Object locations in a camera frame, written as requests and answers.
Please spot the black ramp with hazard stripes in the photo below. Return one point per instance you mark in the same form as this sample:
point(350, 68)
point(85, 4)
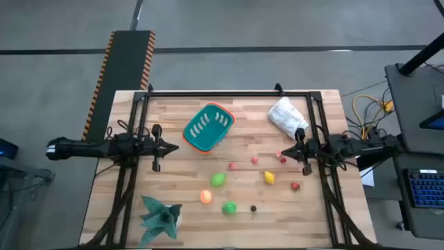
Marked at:
point(125, 62)

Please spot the tablet with blue screen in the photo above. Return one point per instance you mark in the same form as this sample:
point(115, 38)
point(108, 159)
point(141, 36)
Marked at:
point(435, 122)

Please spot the orange toy fruit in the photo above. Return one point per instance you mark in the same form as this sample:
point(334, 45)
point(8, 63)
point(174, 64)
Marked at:
point(205, 196)

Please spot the bright green toy fruit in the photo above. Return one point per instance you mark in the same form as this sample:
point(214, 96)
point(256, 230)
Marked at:
point(229, 208)

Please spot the black aluminium table frame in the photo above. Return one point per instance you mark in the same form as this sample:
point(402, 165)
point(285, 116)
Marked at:
point(225, 93)

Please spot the white crumpled cloth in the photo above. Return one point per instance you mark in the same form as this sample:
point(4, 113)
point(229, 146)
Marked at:
point(286, 116)

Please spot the dark toy fig with stem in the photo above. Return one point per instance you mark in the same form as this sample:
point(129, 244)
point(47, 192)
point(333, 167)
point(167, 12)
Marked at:
point(253, 208)

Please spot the red toy strawberry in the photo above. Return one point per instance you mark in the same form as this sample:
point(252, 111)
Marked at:
point(283, 160)
point(232, 166)
point(295, 186)
point(254, 160)

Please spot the grey metal cart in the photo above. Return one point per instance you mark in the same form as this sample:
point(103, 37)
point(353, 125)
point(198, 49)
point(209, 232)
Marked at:
point(21, 177)

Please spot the pale pink toy strawberry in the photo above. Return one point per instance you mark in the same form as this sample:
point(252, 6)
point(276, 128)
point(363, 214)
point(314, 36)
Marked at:
point(278, 153)

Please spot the yellow toy lemon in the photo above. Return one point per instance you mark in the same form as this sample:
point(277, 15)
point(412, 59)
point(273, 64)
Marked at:
point(269, 177)

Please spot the white plant pot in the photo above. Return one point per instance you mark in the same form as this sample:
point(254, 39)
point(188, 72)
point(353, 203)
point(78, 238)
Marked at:
point(178, 219)

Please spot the black pole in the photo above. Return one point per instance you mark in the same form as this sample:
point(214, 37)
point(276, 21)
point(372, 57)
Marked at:
point(421, 55)

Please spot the grey keyboard desk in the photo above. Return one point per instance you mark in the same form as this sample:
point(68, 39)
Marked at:
point(423, 222)

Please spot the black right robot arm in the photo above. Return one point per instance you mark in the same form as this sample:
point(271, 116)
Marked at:
point(367, 146)

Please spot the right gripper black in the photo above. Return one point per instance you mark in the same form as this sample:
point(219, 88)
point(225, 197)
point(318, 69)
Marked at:
point(305, 149)

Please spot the white paper sheet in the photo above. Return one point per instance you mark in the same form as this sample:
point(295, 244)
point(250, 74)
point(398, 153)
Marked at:
point(368, 177)

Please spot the backlit keyboard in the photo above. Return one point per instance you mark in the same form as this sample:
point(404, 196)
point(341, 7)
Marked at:
point(426, 189)

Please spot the yellow-green toy pear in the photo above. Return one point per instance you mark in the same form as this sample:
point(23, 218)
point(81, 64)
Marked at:
point(218, 179)

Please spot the grey desk with pole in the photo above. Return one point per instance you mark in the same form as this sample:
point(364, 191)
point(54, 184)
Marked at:
point(412, 111)

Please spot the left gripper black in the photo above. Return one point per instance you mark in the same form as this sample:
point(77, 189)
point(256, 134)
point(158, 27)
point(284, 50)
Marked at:
point(156, 147)

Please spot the teal basket with orange rim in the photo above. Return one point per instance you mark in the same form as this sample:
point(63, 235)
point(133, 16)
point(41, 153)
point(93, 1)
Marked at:
point(208, 130)

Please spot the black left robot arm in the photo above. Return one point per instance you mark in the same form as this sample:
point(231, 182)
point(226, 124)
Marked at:
point(79, 148)

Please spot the green folded cloth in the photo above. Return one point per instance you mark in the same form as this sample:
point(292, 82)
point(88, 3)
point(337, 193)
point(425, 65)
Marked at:
point(157, 218)

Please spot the black device with blue light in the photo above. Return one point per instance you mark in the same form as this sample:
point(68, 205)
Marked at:
point(7, 149)

